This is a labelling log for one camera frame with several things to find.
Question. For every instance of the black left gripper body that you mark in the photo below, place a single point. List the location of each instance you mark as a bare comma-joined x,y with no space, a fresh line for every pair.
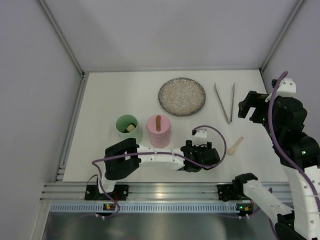
196,148

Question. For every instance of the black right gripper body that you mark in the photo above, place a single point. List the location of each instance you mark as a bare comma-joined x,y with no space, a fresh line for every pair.
260,101

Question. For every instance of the pink round lid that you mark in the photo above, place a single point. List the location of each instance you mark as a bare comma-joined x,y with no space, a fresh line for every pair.
158,125

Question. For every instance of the cucumber sushi roll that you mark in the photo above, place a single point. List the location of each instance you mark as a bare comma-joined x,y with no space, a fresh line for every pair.
130,128

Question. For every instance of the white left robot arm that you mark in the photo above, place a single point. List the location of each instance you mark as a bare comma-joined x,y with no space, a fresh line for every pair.
122,159

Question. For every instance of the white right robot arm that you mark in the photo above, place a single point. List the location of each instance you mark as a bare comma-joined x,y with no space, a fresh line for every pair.
299,155

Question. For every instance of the pink cylindrical container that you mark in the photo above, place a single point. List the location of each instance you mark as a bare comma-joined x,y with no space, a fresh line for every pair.
159,139

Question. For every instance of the speckled ceramic plate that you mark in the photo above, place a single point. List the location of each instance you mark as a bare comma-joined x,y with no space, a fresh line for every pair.
182,96

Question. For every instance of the green cylindrical container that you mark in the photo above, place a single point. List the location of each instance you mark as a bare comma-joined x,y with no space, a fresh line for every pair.
121,125

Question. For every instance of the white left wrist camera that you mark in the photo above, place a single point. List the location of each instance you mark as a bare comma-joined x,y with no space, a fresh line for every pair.
199,136

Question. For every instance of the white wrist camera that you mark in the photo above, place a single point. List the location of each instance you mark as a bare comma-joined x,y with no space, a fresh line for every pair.
286,88
199,136

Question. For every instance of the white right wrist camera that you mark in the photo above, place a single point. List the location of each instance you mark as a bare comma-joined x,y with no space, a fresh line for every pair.
286,88

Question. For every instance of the aluminium frame rail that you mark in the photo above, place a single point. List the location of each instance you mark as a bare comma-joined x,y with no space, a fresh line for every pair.
65,44

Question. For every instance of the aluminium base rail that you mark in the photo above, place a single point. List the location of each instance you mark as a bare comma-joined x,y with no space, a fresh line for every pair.
137,191

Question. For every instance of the white slotted cable duct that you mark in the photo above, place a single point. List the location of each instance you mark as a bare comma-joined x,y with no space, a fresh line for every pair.
144,207

